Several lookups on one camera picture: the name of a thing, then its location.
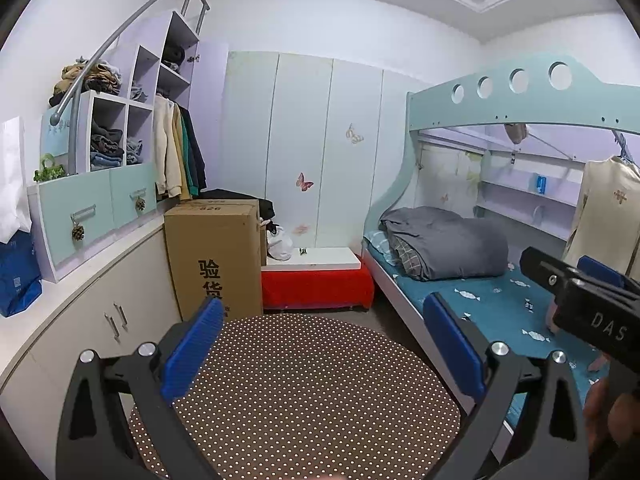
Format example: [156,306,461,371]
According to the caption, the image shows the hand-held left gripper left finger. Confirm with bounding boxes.
[55,296,225,480]

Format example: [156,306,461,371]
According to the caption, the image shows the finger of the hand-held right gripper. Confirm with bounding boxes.
[520,246,640,361]
[577,256,626,288]

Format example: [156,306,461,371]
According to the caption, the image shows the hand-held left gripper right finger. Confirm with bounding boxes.
[422,292,596,480]

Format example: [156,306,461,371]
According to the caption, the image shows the person's right hand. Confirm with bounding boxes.
[582,382,610,456]

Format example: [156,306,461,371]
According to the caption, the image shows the beige hanging garment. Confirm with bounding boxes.
[562,156,640,281]

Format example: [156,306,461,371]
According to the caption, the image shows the blue candy print bedsheet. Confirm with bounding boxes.
[362,232,616,436]

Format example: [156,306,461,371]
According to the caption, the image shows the grey quilt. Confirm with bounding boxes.
[379,206,510,282]

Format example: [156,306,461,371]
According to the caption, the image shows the tall cardboard box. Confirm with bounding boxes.
[164,199,263,328]

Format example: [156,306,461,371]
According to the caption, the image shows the round brown dotted table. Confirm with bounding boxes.
[127,315,463,480]

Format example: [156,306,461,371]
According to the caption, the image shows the low white cabinet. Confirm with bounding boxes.
[0,220,183,461]

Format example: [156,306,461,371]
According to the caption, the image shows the blue clothes hanger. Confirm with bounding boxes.
[610,130,640,166]

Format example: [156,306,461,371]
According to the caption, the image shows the blue plaid pillow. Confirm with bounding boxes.
[362,230,396,266]

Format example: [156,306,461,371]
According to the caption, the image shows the white plastic bag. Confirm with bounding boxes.
[265,225,293,262]

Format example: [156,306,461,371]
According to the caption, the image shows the red bench with white top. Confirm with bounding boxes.
[260,247,376,311]

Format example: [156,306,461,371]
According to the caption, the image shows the black clothes heap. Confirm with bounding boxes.
[200,188,276,226]

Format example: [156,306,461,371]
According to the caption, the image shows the brown hanging pouch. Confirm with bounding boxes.
[504,122,530,146]

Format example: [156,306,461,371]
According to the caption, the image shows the stepped cubby cabinet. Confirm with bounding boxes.
[27,10,231,283]

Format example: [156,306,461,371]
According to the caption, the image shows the dark hanging coat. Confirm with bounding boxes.
[180,105,208,193]

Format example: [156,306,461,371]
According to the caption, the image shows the green hanging garment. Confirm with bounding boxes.
[180,110,196,196]

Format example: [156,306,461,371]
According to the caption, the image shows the blue bag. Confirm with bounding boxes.
[0,230,43,318]

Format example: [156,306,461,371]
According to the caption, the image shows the cream hanging jacket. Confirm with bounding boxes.
[152,96,183,200]

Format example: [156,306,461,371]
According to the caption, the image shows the dark folded clothes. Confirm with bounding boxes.
[90,122,126,171]

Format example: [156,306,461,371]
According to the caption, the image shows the green artificial plant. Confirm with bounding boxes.
[32,154,68,183]

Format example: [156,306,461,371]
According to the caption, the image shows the white wardrobe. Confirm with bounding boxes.
[215,50,431,261]

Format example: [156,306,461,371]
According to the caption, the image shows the white shopping bag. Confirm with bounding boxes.
[0,116,33,243]

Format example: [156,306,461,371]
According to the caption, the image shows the pile of brown clothes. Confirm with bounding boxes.
[49,58,123,108]

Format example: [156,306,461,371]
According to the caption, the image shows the black folded clothes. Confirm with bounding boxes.
[160,45,186,73]

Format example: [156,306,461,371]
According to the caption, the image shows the grey metal handrail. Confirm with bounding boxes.
[57,0,211,176]

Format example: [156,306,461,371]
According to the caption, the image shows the lilac wall shelf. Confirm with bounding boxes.
[475,152,596,241]

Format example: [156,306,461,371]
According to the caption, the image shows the teal bunk bed frame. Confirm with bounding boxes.
[361,55,640,411]

